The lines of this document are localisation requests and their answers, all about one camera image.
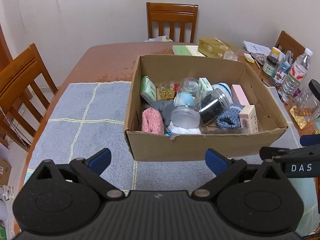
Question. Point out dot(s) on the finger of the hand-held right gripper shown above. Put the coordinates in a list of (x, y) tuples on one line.
[(272, 152), (311, 140)]

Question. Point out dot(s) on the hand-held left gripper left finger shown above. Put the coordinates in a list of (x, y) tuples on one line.
[(100, 160)]

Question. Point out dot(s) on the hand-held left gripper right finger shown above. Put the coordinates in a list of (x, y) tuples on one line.
[(216, 162)]

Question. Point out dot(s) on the cardboard box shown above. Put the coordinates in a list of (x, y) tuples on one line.
[(200, 145)]

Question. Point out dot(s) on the beige carton box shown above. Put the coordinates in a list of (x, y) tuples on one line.
[(248, 118)]

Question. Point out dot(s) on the white glove blue stripe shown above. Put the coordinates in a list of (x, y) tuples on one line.
[(185, 130), (222, 88)]

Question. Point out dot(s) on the blue knitted sock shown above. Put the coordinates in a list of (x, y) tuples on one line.
[(230, 117)]

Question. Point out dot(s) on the clear plastic jar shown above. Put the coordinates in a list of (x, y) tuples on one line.
[(187, 115)]

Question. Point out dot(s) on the pink knitted sock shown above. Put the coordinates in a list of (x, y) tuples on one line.
[(152, 121)]

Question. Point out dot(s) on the pink carton box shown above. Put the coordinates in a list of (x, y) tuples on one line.
[(239, 95)]

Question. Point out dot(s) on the light blue ball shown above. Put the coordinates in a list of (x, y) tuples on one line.
[(183, 100)]

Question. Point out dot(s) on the grey cloth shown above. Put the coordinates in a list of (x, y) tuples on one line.
[(162, 107)]

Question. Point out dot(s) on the green white small box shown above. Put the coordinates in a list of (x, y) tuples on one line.
[(205, 86), (148, 90)]

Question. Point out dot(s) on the yellow capsule bottle silver cap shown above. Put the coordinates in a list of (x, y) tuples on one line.
[(167, 91)]

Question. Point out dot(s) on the gold blister pack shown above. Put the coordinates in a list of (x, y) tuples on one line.
[(298, 117)]

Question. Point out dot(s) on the blue checked towel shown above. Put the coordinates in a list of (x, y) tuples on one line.
[(75, 135)]

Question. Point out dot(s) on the large clear jar black lid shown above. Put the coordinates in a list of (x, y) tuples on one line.
[(310, 100)]

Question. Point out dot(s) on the clear water bottle red label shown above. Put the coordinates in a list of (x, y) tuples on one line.
[(296, 72)]

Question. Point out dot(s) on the small bottle blue cap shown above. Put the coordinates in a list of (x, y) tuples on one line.
[(281, 75)]

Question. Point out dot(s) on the small jar green label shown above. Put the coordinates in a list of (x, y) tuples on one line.
[(270, 67)]

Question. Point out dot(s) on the small bottle yellow lid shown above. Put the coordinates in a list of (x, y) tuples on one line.
[(275, 54)]

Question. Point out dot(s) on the silver blister pack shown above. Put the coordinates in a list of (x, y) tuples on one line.
[(259, 58)]

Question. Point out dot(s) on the small cardboard carton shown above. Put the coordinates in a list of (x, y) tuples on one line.
[(5, 171)]

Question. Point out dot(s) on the yellow sticky note pad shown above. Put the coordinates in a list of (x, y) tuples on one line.
[(249, 57)]

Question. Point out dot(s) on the wooden dining chair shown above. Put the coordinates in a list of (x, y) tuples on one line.
[(290, 42), (22, 75), (172, 12)]

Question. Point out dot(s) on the clear plastic wrapper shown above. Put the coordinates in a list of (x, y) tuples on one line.
[(230, 55)]

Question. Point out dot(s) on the white paper sheets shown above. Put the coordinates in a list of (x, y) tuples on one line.
[(257, 46)]

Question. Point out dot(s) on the golden tissue box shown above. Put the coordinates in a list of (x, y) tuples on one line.
[(215, 47)]

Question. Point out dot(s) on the white cloth bundle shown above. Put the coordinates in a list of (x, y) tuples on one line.
[(160, 39)]

